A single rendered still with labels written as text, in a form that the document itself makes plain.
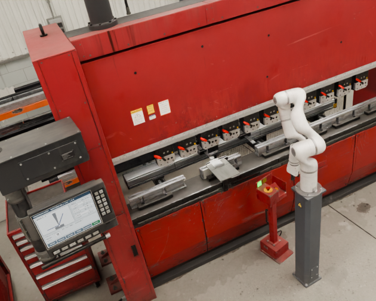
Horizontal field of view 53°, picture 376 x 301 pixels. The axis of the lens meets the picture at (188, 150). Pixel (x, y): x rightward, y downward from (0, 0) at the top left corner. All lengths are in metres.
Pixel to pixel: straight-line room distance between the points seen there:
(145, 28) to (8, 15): 4.26
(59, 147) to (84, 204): 0.40
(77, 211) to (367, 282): 2.48
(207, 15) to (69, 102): 1.11
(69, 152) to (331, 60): 2.37
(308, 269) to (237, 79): 1.67
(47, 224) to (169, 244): 1.36
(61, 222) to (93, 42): 1.12
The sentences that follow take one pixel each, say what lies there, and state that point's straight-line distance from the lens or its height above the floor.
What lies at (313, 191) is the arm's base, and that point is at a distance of 2.90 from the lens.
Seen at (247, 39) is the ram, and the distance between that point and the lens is 2.99.
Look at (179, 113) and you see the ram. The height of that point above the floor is 1.57.
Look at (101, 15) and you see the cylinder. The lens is 2.60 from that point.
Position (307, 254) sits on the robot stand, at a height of 0.40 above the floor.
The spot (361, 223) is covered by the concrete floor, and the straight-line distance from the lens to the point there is 4.17.
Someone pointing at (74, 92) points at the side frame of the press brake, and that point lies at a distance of 2.39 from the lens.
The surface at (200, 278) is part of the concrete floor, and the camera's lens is 3.70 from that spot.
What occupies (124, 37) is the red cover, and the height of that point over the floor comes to 2.23.
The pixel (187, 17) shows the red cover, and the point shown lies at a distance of 2.70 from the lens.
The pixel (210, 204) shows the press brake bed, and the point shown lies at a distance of 3.33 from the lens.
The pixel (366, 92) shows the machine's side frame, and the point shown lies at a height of 0.78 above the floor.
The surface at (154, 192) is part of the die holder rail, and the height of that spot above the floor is 0.95.
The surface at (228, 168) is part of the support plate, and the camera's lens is 3.19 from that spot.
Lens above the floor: 2.88
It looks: 33 degrees down
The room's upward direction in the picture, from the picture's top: 11 degrees counter-clockwise
